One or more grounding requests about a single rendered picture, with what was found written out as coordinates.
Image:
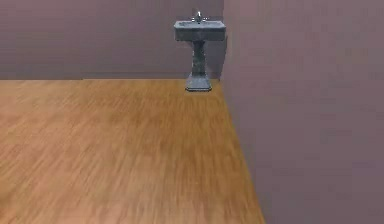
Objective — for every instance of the silver sink faucet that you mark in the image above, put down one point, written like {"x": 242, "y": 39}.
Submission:
{"x": 199, "y": 16}

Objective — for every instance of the grey stone pedestal sink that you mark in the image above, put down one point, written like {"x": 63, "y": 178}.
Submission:
{"x": 199, "y": 31}

